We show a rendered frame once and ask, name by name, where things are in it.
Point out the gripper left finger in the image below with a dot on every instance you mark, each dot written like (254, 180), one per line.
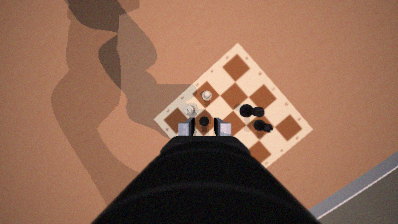
(186, 128)

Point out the brown and cream chessboard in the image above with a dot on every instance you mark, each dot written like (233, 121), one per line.
(235, 80)

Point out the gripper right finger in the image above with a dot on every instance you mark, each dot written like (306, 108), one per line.
(222, 128)

